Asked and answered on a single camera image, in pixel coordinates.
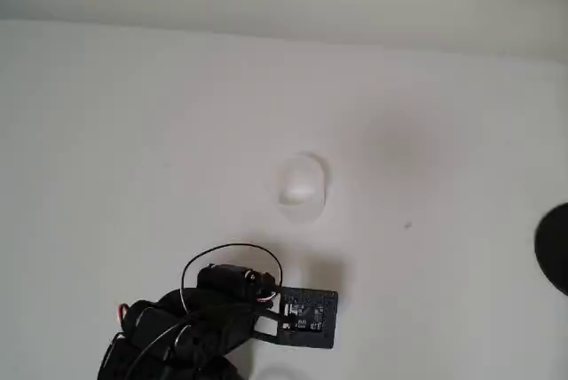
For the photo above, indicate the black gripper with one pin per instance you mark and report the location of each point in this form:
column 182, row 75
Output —
column 231, row 279

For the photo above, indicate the small clear plastic cup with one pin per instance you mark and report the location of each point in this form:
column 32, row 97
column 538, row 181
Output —
column 302, row 189

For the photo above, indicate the black round object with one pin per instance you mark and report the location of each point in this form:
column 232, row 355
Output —
column 557, row 251

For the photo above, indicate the black camera circuit board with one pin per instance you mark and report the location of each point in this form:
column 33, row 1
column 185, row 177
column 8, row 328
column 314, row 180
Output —
column 306, row 298

